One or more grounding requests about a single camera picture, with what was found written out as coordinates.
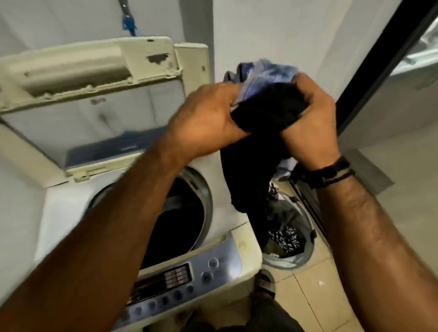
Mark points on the person's left hand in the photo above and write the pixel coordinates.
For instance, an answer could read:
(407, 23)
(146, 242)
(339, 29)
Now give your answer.
(202, 123)

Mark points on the person's right hand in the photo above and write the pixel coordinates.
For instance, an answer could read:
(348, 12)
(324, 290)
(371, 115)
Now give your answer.
(318, 133)

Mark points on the blue garment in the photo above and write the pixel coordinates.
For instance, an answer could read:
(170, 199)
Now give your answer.
(263, 73)

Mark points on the washing machine glass lid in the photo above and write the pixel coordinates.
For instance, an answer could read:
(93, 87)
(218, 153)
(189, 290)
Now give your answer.
(102, 113)

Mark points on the black white leaf-print garment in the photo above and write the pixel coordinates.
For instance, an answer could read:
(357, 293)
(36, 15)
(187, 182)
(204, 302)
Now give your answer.
(284, 237)

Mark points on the white and blue washing machine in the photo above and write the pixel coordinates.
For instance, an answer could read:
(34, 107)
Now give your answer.
(68, 201)

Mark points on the person's left forearm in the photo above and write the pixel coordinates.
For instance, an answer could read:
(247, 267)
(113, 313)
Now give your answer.
(85, 256)

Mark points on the white round laundry hamper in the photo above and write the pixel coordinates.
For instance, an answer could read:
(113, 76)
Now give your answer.
(291, 263)

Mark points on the person's right sandal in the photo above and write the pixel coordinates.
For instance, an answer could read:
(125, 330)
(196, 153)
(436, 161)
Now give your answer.
(265, 284)

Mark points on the black wrist band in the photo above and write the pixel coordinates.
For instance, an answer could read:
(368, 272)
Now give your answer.
(325, 174)

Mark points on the grey floor mat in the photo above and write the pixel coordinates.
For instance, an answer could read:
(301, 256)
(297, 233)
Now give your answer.
(369, 171)

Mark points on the blue water tap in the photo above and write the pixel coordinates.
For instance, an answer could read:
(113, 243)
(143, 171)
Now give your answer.
(128, 24)

